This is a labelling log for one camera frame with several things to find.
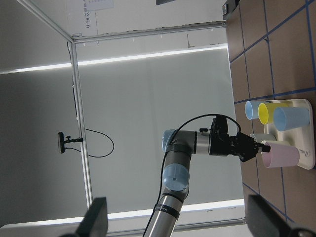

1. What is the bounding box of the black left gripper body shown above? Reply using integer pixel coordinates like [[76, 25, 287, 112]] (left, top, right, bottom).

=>
[[209, 132, 259, 162]]

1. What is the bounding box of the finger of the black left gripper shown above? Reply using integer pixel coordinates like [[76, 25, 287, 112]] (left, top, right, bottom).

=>
[[258, 144, 271, 153]]

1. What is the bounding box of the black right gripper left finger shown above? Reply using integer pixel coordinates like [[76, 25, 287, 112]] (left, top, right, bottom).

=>
[[61, 197, 108, 237]]

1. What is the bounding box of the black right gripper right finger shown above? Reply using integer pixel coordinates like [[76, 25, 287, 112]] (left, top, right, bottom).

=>
[[246, 195, 316, 237]]

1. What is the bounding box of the pink plastic cup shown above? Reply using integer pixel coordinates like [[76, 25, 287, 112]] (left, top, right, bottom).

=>
[[261, 143, 300, 168]]

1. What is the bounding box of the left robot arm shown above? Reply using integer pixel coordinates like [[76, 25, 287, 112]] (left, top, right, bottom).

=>
[[143, 128, 271, 237]]

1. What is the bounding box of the grey plastic cup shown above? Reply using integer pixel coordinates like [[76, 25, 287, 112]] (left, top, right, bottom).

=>
[[250, 133, 276, 143]]

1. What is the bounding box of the pale green plastic cup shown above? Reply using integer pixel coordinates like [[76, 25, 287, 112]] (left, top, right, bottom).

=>
[[261, 140, 290, 146]]

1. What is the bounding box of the yellow plastic cup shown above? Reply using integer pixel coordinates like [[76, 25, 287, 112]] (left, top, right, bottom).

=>
[[258, 102, 289, 124]]

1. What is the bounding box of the light blue plastic cup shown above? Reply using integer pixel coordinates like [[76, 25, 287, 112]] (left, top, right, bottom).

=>
[[245, 101, 265, 120]]

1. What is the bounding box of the cream plastic tray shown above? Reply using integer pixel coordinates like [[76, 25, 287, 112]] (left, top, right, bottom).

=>
[[263, 99, 316, 170]]

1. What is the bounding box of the black webcam on frame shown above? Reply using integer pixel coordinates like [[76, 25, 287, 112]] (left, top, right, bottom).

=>
[[57, 132, 83, 154]]

